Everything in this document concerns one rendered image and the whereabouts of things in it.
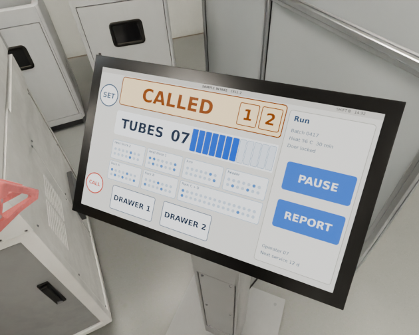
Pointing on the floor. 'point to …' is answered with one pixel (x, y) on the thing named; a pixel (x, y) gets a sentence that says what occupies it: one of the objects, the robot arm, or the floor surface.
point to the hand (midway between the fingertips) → (24, 192)
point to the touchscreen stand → (225, 304)
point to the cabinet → (46, 254)
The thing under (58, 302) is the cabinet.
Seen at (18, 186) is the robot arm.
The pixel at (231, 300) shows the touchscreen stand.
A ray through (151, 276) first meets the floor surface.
